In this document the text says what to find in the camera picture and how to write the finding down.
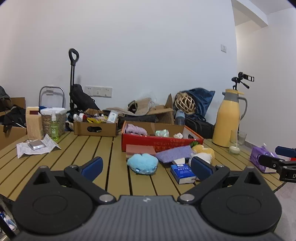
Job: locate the tan paper carton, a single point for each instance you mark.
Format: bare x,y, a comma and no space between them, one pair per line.
34,123

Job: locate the white plush toy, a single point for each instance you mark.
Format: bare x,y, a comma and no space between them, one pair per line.
204,156

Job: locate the black green backpack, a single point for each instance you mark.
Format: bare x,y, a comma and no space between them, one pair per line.
5,100

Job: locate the red cardboard box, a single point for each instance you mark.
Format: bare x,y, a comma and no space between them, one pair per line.
159,143

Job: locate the black carry case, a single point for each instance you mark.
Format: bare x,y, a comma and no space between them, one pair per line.
202,128

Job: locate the lilac fuzzy headband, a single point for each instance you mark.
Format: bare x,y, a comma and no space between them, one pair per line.
135,130

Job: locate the blue small book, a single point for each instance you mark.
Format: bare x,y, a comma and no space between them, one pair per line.
183,174

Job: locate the light blue plush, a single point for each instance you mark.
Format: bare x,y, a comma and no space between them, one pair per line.
144,164

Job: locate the small white ball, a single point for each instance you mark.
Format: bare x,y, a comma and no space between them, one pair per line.
178,135

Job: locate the large brown cardboard box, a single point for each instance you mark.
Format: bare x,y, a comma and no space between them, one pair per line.
15,132

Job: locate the black camera tripod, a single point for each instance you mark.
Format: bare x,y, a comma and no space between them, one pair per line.
240,77

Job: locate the beige fleece slipper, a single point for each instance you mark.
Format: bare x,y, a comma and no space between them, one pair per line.
136,107

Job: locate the blue water bottle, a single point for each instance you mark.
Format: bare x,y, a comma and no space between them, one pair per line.
180,118

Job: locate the small brown cardboard tray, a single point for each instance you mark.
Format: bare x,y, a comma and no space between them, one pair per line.
94,122

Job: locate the iridescent white soft bag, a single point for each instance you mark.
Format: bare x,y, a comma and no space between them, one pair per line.
162,133

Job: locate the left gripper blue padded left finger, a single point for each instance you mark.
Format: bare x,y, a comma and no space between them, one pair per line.
82,178

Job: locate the dark blue cushion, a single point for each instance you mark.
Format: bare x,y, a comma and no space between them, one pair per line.
203,99

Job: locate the green spray bottle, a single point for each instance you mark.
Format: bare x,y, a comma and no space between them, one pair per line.
54,127

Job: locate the silver folding chair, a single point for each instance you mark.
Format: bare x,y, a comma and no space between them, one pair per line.
52,97

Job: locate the yellow plush toy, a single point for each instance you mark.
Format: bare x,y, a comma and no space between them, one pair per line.
201,149

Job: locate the silver foil packet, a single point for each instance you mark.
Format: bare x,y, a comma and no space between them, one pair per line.
36,144

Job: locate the white wall socket strip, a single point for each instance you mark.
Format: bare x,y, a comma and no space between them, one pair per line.
99,91

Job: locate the black folding cart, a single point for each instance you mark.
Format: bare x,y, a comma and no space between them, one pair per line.
79,100

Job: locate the clear grain container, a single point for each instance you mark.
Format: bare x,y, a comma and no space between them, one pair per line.
46,120

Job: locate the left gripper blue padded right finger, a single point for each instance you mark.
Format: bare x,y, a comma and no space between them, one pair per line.
211,177

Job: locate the white paper leaflet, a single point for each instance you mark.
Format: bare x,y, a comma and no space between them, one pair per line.
24,149

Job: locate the glass cup with candle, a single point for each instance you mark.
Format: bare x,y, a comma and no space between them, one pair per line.
237,139

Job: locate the pink layered sponge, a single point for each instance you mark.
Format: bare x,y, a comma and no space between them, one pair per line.
139,149

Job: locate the open brown cardboard box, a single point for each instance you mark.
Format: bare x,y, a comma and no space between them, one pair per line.
164,113

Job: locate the purple tissue pack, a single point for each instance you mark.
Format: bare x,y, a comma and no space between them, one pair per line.
258,160

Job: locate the yellow thermos jug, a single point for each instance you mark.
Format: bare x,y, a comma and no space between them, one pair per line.
228,117

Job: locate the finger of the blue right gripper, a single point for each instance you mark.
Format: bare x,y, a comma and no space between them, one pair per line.
287,152

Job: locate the purple sponge cloth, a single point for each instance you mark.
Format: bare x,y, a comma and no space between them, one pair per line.
170,155

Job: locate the wicker rattan ball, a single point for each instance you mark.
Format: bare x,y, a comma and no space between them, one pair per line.
185,102

